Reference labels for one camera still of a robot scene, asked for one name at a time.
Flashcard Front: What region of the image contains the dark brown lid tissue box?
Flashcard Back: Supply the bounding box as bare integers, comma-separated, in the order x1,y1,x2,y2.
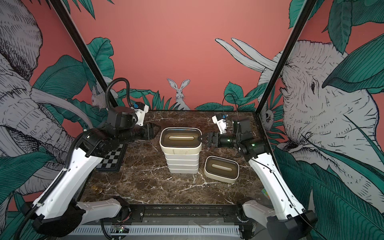
159,128,203,155
204,156,240,184

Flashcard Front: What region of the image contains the wood lid white tissue box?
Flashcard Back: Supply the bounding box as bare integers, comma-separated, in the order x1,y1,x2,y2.
164,153,200,161

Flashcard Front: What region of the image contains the grey lid white tissue box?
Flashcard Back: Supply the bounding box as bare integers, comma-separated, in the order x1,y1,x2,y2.
169,169,199,174

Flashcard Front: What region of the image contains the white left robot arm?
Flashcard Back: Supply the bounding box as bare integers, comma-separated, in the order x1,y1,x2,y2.
26,105,155,237

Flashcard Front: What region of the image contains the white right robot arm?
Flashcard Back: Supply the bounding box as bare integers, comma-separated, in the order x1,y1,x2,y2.
198,132,318,240

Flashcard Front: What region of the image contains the checkerboard calibration plate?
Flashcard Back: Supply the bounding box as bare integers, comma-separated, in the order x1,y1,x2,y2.
96,144,127,173

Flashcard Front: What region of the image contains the colourful puzzle cube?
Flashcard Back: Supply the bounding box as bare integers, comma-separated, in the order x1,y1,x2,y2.
262,189,269,197

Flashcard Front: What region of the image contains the small brass coins pile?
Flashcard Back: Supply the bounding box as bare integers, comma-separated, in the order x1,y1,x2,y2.
91,186,103,194

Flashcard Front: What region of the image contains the small circuit board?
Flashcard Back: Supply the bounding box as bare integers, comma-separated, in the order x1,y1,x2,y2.
111,226,130,234

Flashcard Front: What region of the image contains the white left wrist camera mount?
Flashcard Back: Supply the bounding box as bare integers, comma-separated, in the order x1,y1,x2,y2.
134,102,149,127

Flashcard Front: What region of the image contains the black left frame post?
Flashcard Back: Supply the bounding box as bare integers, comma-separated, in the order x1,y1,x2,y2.
49,0,108,92

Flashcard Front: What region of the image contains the black frame post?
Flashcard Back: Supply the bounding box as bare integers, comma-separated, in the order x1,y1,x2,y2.
49,0,108,92
255,0,317,116

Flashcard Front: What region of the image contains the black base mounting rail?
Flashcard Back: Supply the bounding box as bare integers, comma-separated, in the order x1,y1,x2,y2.
111,204,255,225

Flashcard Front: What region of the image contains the white slotted cable duct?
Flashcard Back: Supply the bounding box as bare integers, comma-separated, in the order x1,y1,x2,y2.
68,224,241,237

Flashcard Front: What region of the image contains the black right frame post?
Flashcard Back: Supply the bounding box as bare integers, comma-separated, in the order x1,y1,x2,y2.
255,0,317,116

